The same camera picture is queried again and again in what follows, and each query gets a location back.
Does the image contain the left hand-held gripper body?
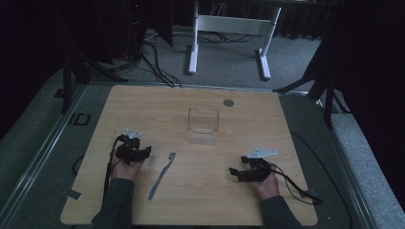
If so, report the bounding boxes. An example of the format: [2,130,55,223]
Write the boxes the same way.
[115,128,145,166]

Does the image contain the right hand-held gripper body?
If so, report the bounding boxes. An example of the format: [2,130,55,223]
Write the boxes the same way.
[241,146,279,183]

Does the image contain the person's left hand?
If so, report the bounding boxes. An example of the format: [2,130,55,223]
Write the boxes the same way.
[109,152,145,182]

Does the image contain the person's right hand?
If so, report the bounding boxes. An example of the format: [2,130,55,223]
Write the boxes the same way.
[249,162,281,201]

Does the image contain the blue toothbrush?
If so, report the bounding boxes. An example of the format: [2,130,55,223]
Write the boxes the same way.
[148,152,177,201]

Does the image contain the clear plastic container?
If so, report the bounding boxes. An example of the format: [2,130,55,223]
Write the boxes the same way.
[186,107,221,147]

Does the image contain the grey tape piece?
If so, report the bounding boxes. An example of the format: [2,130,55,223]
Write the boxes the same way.
[66,189,83,201]

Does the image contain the black tripod stand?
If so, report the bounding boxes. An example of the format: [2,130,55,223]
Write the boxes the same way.
[47,0,129,115]
[272,37,352,130]

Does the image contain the dark computer tower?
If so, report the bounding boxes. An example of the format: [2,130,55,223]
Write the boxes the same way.
[117,0,149,60]

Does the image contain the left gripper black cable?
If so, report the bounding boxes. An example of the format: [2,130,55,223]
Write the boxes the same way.
[102,134,129,198]

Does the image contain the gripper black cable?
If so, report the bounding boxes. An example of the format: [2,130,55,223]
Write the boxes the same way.
[102,134,129,198]
[269,163,324,206]

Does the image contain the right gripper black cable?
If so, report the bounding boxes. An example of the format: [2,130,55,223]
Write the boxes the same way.
[269,163,324,206]

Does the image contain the black floor cables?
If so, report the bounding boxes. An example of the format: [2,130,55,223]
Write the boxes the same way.
[139,30,183,89]

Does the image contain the white metal desk frame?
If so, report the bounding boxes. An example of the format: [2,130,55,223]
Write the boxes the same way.
[187,1,283,81]

